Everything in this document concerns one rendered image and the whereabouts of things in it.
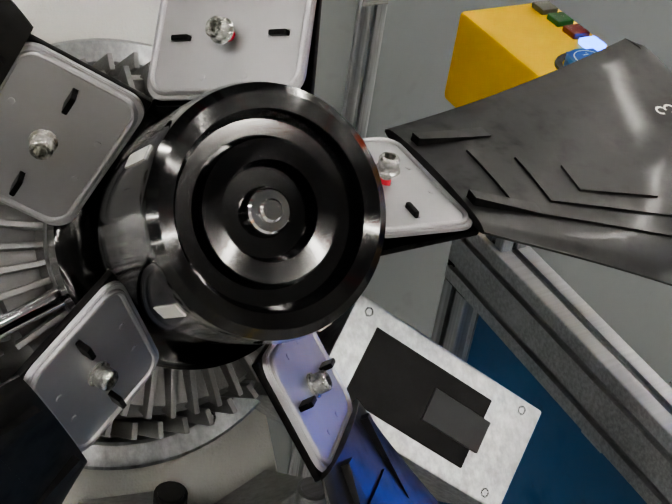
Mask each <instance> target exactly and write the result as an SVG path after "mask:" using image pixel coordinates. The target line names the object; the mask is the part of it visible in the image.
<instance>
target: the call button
mask: <svg viewBox="0 0 672 504"><path fill-rule="evenodd" d="M595 52H598V51H597V50H595V49H594V48H589V49H585V48H579V49H574V50H571V51H569V52H566V53H567V54H566V57H565V61H564V66H566V65H569V64H571V63H573V62H575V61H578V60H580V59H582V58H584V57H587V56H589V55H591V54H593V53H595Z"/></svg>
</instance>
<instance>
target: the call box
mask: <svg viewBox="0 0 672 504"><path fill-rule="evenodd" d="M562 29H563V27H556V26H555V25H554V24H553V23H551V22H550V21H549V20H547V15H541V14H540V13H538V12H537V11H536V10H535V9H533V8H532V3H530V4H522V5H513V6H505V7H497V8H488V9H480V10H472V11H464V12H462V14H461V15H460V20H459V25H458V30H457V35H456V40H455V45H454V50H453V55H452V59H451V64H450V69H449V74H448V79H447V84H446V89H445V98H446V99H447V100H448V101H449V102H450V103H451V104H452V105H453V106H454V107H455V108H457V107H460V106H463V105H466V104H469V103H472V102H474V101H477V100H480V99H483V98H486V97H488V96H491V95H494V94H497V93H499V92H502V91H505V90H507V89H510V88H513V87H515V86H518V85H520V84H523V83H525V82H528V81H530V80H533V79H535V78H538V77H540V76H543V75H545V74H548V73H550V72H552V71H555V70H557V69H559V68H562V67H564V61H565V57H566V54H567V53H566V52H569V51H571V50H574V49H579V48H584V47H582V46H581V45H580V44H579V43H578V41H579V39H572V38H571V37H569V36H568V35H567V34H566V33H564V32H563V31H562Z"/></svg>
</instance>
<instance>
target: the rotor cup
mask: <svg viewBox="0 0 672 504"><path fill-rule="evenodd" d="M148 145H152V146H151V148H150V150H149V152H148V155H147V157H146V160H144V161H141V162H139V163H137V164H135V165H133V166H131V167H129V168H127V169H125V168H124V167H125V165H126V163H127V160H128V158H129V156H130V154H132V153H134V152H136V151H138V150H140V149H142V148H144V147H146V146H148ZM264 188H274V189H276V190H278V191H280V192H282V193H283V194H284V195H285V197H286V198H287V200H288V201H289V204H290V208H291V216H290V220H289V222H288V224H287V226H286V227H285V228H284V229H283V230H282V231H280V232H278V233H275V234H264V233H261V232H259V231H258V230H256V229H255V228H254V227H253V225H252V224H251V223H250V221H249V218H248V214H247V206H248V202H249V200H250V198H251V197H252V195H253V194H254V193H255V192H257V191H258V190H260V189H264ZM385 230H386V205H385V196H384V191H383V186H382V182H381V178H380V175H379V172H378V169H377V166H376V164H375V161H374V159H373V157H372V155H371V153H370V151H369V149H368V147H367V146H366V144H365V142H364V141H363V139H362V138H361V136H360V135H359V134H358V132H357V131H356V130H355V128H354V127H353V126H352V125H351V124H350V123H349V122H348V120H347V119H346V118H345V117H344V116H342V115H341V114H340V113H339V112H338V111H337V110H336V109H334V108H333V107H332V106H330V105H329V104H328V103H326V102H325V101H323V100H322V99H320V98H318V97H316V96H315V95H313V94H311V93H308V92H306V91H304V90H301V89H299V88H296V87H292V86H289V85H285V84H279V83H273V82H264V81H247V82H238V83H232V84H228V85H224V86H221V87H218V88H215V89H213V90H210V91H208V92H206V93H204V94H202V95H200V96H198V97H197V98H195V99H193V100H191V101H189V102H188V103H186V104H184V105H182V106H172V107H159V106H156V99H154V100H153V101H152V104H151V106H150V107H149V108H148V110H147V111H146V113H145V114H144V116H143V119H142V121H141V123H140V125H139V126H138V128H137V129H136V130H135V132H134V133H133V135H132V136H131V138H130V139H129V141H128V142H127V143H126V145H125V146H124V148H123V149H122V151H121V152H120V154H119V155H118V156H117V158H116V159H115V161H114V162H113V164H112V165H111V167H110V168H109V169H108V171H107V172H106V174H105V175H104V177H103V178H102V180H101V181H100V182H99V184H98V185H97V187H96V188H95V190H94V191H93V193H92V194H91V195H90V197H89V198H88V200H87V201H86V203H85V204H84V206H83V207H82V208H81V210H80V211H79V213H78V214H77V216H76V217H75V218H74V219H73V220H72V221H71V222H70V223H69V224H68V226H67V227H62V226H55V225H49V224H47V246H48V254H49V260H50V264H51V268H52V272H53V275H54V278H55V281H56V283H57V286H58V288H59V290H60V292H61V295H62V296H63V298H64V300H65V302H66V304H67V305H68V307H69V309H70V310H72V309H73V308H74V307H75V305H76V304H77V303H78V302H79V301H80V300H81V299H82V298H83V297H84V295H85V294H86V293H87V292H88V291H89V290H90V289H91V288H92V287H93V285H94V284H95V283H96V282H97V281H98V280H99V279H100V278H101V277H102V275H103V274H104V273H105V272H106V271H107V270H111V271H113V272H114V274H115V276H116V278H117V280H118V281H119V282H120V283H122V284H123V285H124V286H125V288H126V290H127V292H128V294H129V296H130V297H131V299H132V301H133V303H134V305H135V307H136V309H137V311H138V313H139V315H140V317H141V319H142V321H143V322H144V324H145V326H146V328H147V330H148V332H149V334H150V336H151V338H152V340H153V342H154V344H155V346H156V347H157V349H158V352H159V359H158V362H157V365H156V367H155V368H161V369H170V370H201V369H208V368H214V367H218V366H222V365H225V364H228V363H231V362H234V361H236V360H238V359H241V358H243V357H245V356H247V355H249V354H250V353H252V352H254V351H255V350H257V349H258V348H260V347H261V346H262V345H264V344H279V343H286V342H291V341H295V340H298V339H302V338H304V337H307V336H309V335H312V334H314V333H316V332H318V331H320V330H322V329H323V328H325V327H327V326H328V325H330V324H331V323H332V322H334V321H335V320H336V319H338V318H339V317H340V316H342V315H343V314H344V313H345V312H346V311H347V310H348V309H349V308H350V307H351V306H352V305H353V304H354V303H355V302H356V301H357V299H358V298H359V297H360V296H361V294H362V293H363V292H364V290H365V289H366V287H367V285H368V284H369V282H370V280H371V278H372V276H373V274H374V272H375V270H376V267H377V265H378V262H379V259H380V256H381V252H382V248H383V244H384V238H385ZM174 304H175V305H176V306H177V307H178V308H179V309H180V310H181V311H182V312H184V313H185V314H186V316H185V317H176V318H165V319H164V318H163V317H162V316H161V315H160V314H159V313H157V312H156V311H155V310H154V309H153V308H154V307H158V306H166V305H174Z"/></svg>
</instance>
